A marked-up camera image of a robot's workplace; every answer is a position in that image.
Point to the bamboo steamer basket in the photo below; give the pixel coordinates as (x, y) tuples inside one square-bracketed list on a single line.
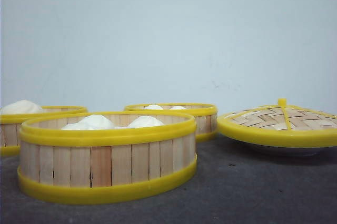
[(205, 116), (11, 124), (84, 167)]

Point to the woven bamboo steamer lid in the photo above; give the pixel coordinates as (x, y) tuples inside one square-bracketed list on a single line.
[(281, 125)]

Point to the white bun rear right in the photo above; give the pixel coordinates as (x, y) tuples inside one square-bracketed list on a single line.
[(178, 108)]

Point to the white bun rear left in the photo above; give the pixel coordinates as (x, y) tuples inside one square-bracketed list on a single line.
[(153, 107)]

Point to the white bun front right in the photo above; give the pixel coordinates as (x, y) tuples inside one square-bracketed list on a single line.
[(145, 121)]

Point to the white bun front left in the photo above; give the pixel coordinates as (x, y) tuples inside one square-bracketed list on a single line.
[(91, 122)]

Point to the round white bun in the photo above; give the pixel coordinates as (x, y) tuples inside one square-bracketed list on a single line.
[(21, 107)]

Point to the white shallow plate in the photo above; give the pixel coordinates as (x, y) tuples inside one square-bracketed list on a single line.
[(285, 151)]

